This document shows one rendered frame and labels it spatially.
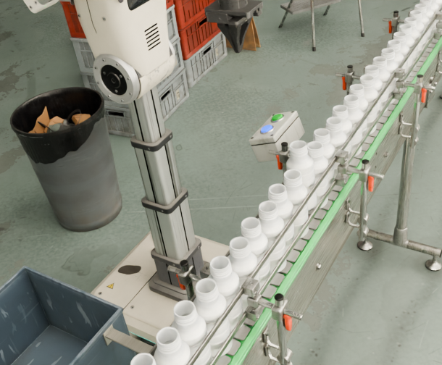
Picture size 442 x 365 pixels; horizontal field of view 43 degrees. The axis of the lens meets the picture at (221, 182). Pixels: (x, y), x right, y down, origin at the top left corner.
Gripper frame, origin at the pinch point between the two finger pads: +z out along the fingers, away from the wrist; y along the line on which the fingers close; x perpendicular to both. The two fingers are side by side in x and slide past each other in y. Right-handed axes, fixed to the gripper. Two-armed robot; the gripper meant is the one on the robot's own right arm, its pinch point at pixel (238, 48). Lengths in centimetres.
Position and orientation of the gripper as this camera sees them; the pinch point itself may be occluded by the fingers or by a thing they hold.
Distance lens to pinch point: 120.7
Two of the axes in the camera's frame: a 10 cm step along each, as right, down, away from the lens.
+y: 8.6, 2.1, -4.7
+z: 1.3, 8.0, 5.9
